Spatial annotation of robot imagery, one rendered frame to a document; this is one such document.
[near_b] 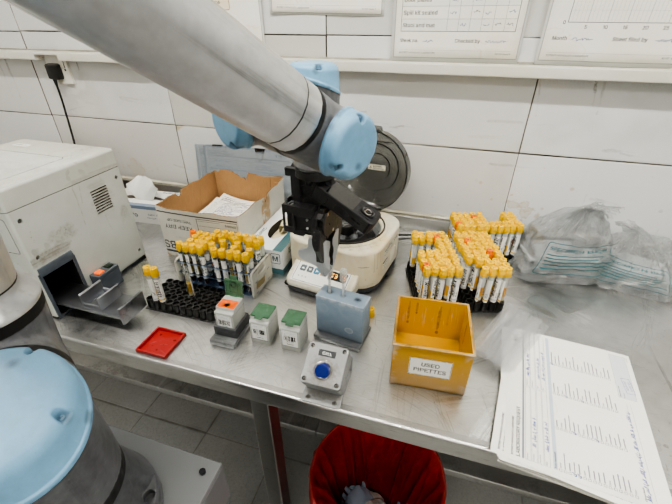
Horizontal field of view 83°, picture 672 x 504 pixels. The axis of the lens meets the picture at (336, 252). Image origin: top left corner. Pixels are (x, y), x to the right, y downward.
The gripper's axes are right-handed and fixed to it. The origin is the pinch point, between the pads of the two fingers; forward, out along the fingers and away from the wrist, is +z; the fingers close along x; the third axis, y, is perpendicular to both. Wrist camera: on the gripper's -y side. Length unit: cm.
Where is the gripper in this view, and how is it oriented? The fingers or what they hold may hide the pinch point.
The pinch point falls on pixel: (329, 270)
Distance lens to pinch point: 71.9
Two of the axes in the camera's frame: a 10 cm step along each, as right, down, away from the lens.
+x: -4.2, 4.8, -7.7
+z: 0.0, 8.5, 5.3
